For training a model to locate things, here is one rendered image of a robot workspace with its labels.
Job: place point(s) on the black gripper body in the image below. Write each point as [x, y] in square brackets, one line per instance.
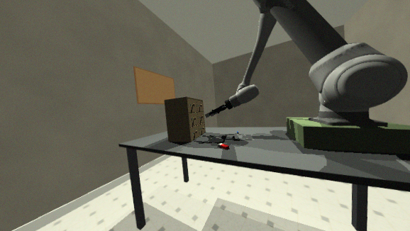
[228, 104]

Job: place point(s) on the wooden drawer front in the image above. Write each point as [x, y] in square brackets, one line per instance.
[193, 119]
[201, 128]
[201, 117]
[199, 105]
[194, 131]
[192, 105]

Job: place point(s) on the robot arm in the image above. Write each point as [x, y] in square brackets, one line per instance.
[351, 77]

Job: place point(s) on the small wooden chest of drawers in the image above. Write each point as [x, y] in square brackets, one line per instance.
[177, 117]

